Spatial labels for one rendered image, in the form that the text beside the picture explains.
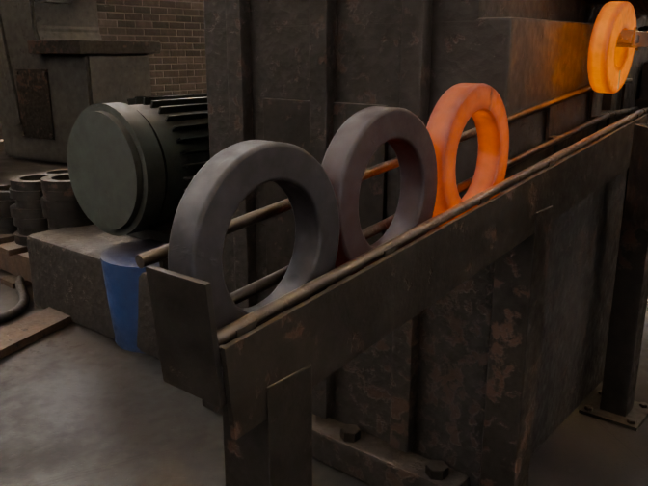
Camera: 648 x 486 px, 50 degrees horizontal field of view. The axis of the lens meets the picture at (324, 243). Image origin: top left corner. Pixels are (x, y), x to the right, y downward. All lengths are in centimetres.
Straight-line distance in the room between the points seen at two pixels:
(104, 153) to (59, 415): 72
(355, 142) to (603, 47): 69
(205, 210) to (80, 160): 162
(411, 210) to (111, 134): 132
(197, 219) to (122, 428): 117
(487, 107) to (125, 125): 127
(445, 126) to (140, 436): 107
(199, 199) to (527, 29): 76
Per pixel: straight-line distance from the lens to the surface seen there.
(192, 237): 55
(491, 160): 96
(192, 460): 154
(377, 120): 71
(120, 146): 198
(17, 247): 271
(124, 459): 157
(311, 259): 66
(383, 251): 71
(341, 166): 68
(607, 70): 131
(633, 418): 177
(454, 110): 83
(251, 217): 67
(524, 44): 118
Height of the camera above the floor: 82
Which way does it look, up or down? 16 degrees down
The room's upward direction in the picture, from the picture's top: straight up
